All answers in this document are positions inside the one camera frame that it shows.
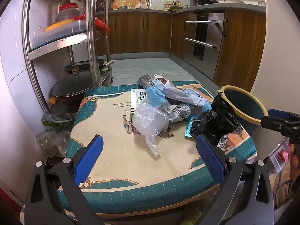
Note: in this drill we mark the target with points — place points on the grey crumpled bag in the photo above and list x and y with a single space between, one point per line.
145 80

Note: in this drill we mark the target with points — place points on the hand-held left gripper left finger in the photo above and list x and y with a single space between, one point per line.
90 159

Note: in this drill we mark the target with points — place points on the teal blister pack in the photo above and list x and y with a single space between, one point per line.
188 128

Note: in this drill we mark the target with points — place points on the bag of green vegetables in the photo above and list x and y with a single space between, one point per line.
52 143
54 121

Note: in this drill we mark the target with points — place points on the red plastic bag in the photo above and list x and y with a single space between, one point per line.
100 24

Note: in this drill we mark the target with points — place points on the dark wok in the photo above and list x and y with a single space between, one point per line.
65 100

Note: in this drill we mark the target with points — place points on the steel built-in oven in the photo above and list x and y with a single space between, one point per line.
204 39

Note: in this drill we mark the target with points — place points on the crushed paper cup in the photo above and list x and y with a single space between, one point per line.
162 78

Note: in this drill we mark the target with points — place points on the clear storage box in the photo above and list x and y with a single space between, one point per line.
58 35

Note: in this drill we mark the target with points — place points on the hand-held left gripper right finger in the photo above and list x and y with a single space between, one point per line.
211 157

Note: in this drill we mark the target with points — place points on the blue bin with yellow rim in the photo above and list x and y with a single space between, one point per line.
248 103

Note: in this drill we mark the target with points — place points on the plaid clothing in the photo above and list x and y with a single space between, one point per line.
283 192

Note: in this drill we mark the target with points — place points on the clear bag with pink item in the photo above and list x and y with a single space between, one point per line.
280 153

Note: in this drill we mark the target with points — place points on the yellow packet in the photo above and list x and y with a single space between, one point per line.
58 24

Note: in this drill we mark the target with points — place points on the clear plastic bag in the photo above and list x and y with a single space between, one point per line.
147 119

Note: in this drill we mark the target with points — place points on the white green medicine box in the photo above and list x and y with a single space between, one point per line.
137 100

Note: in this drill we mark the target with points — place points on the steel kitchen rack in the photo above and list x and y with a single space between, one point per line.
91 39

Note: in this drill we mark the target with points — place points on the person's right hand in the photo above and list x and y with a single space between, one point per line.
295 161

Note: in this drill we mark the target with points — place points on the blue white courier bag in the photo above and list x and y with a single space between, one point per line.
180 112

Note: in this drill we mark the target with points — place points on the wooden base cabinet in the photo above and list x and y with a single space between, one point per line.
239 49
140 31

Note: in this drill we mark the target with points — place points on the steel faucet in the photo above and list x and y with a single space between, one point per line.
143 1

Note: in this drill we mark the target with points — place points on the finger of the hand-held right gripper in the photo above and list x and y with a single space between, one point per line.
269 121
277 113

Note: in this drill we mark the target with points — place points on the paper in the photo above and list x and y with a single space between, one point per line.
155 96

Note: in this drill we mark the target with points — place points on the teal beige printed mat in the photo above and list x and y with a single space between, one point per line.
112 150

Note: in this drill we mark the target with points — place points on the red-lid plastic jar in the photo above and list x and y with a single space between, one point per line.
68 13

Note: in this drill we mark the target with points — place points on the black plastic bag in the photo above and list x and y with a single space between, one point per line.
206 126

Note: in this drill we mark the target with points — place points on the dark red cooker pot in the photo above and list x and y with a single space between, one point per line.
102 3

